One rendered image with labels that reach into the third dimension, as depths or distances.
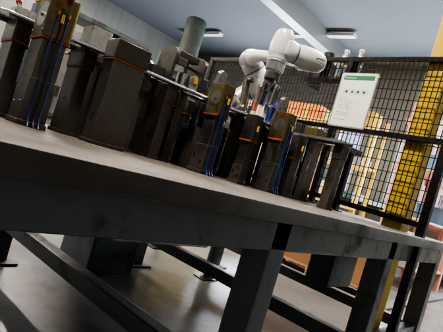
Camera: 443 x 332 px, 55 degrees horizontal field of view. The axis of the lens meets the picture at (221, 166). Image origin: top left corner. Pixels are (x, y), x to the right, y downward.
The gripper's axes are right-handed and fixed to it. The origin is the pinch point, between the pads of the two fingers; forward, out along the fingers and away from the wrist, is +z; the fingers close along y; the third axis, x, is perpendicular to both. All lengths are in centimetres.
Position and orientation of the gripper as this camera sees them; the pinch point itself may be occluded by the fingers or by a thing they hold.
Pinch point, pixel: (261, 112)
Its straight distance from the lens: 203.7
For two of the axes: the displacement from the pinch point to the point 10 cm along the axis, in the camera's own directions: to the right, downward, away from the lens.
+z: -2.9, 9.6, 0.0
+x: -7.1, -2.1, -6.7
